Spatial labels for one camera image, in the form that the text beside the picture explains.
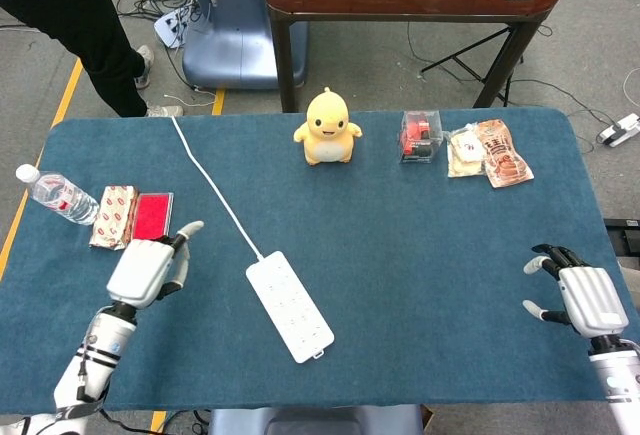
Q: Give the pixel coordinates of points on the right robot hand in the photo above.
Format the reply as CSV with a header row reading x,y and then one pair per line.
x,y
592,300

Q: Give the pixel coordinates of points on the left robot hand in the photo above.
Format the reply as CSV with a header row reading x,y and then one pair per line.
x,y
137,270

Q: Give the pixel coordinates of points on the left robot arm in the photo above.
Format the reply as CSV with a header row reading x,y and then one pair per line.
x,y
100,350

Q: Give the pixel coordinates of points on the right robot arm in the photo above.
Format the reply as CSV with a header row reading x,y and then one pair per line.
x,y
617,380

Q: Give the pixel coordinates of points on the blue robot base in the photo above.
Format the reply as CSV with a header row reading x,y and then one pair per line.
x,y
235,45

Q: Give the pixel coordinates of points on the white floor power strip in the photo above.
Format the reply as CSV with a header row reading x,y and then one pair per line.
x,y
170,25
622,130

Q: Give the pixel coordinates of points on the red stamp pad case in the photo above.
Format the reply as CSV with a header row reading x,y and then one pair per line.
x,y
152,215

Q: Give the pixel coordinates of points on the red white patterned pack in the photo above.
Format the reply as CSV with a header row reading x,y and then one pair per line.
x,y
112,215

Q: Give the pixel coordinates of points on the clear plastic water bottle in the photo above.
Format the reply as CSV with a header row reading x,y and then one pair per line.
x,y
65,197

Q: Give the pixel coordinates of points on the brown snack bag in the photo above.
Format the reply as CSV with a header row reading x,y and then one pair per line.
x,y
505,165

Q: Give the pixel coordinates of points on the clear bag of pastry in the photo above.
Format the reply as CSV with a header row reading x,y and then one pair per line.
x,y
465,155

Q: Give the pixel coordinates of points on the blue table cloth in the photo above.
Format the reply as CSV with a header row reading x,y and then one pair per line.
x,y
400,255

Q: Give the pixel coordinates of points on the yellow plush toy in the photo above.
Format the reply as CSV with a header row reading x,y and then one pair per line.
x,y
327,145

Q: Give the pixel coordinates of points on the grey blue robot torso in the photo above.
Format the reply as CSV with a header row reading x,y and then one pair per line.
x,y
310,422

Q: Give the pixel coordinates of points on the clear box red black pieces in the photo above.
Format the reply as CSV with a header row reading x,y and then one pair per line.
x,y
417,142

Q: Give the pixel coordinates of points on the person in black clothes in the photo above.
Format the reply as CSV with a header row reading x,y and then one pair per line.
x,y
75,20

